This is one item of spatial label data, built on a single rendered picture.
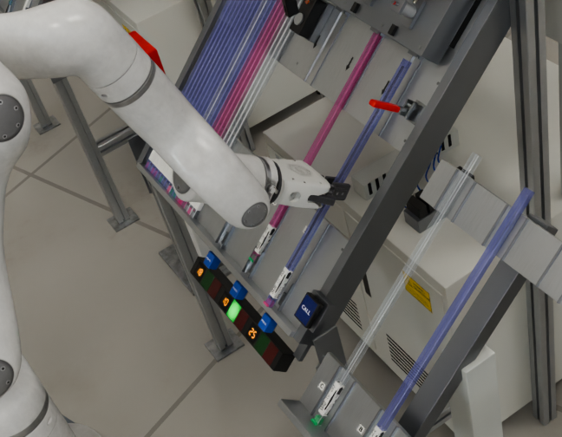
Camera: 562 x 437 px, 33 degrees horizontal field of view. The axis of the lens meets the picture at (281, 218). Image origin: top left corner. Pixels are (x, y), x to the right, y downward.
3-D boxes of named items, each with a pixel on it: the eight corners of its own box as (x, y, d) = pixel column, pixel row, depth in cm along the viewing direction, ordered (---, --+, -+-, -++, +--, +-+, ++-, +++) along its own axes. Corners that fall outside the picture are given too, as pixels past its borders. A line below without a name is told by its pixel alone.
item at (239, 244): (310, 334, 170) (297, 332, 168) (153, 166, 216) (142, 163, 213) (361, 245, 165) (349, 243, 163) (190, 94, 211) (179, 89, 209)
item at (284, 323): (316, 341, 172) (288, 336, 167) (160, 173, 218) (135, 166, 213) (319, 335, 172) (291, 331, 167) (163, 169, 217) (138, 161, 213)
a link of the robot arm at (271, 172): (274, 171, 150) (289, 172, 151) (246, 146, 156) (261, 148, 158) (257, 216, 153) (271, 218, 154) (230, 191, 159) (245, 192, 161)
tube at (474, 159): (321, 426, 153) (316, 425, 152) (316, 420, 154) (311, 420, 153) (482, 157, 140) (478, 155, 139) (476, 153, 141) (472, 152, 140)
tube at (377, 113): (272, 308, 172) (268, 307, 171) (268, 303, 173) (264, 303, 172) (412, 62, 159) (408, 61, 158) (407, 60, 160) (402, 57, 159)
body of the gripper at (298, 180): (284, 175, 151) (336, 180, 158) (253, 147, 158) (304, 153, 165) (269, 216, 153) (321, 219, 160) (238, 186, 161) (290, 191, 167)
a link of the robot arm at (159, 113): (184, 92, 123) (289, 208, 146) (135, 42, 134) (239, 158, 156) (133, 138, 123) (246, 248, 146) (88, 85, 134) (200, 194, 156)
